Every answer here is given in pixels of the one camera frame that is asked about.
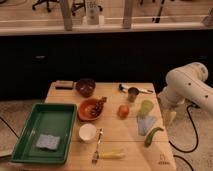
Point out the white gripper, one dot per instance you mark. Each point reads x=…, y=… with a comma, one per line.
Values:
x=168, y=103

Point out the yellow banana toy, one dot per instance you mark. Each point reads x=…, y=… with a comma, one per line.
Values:
x=116, y=154

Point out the black white handled tool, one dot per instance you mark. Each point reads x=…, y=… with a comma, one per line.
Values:
x=125, y=88

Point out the green plastic tray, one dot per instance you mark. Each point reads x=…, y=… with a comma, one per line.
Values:
x=48, y=121

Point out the office chair base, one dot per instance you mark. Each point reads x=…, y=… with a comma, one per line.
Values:
x=47, y=2

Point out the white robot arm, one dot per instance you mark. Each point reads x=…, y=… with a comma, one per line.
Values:
x=186, y=82

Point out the dark brown bowl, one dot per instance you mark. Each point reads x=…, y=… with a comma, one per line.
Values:
x=85, y=87

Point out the green chili pepper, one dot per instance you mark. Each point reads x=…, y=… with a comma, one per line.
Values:
x=150, y=136

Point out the blue sponge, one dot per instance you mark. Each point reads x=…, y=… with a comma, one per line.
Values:
x=48, y=142

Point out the red apple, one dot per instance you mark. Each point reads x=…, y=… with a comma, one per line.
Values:
x=123, y=111

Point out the green plastic cup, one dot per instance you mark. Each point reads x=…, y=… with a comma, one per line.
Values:
x=146, y=107

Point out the dark grapes bunch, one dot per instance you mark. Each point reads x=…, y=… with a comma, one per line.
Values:
x=97, y=109

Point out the metal cup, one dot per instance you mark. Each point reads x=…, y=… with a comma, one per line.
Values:
x=132, y=94

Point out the blue folded cloth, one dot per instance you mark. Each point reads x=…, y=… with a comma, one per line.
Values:
x=145, y=124

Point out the silver fork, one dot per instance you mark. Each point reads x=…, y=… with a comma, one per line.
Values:
x=96, y=153

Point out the black brown eraser block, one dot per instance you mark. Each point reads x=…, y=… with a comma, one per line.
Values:
x=60, y=84

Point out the orange bowl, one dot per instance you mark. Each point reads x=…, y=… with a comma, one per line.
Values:
x=85, y=108

